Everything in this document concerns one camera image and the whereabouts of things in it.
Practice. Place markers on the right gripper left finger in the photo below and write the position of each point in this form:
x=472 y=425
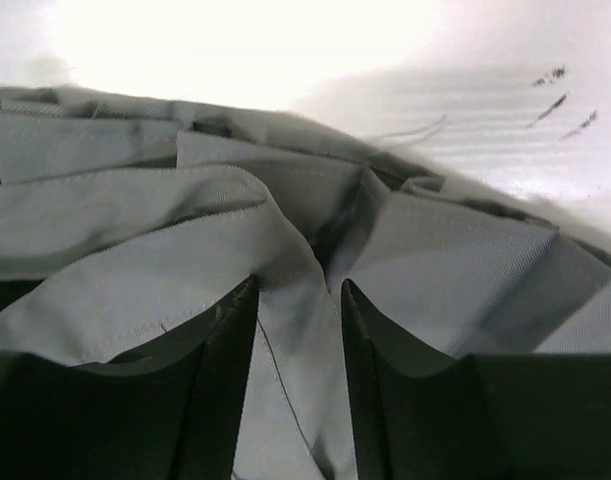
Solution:
x=167 y=409

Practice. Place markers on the grey pleated skirt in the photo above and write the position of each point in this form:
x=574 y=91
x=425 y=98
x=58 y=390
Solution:
x=121 y=218

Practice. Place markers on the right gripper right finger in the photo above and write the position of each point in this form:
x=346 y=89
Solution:
x=418 y=413

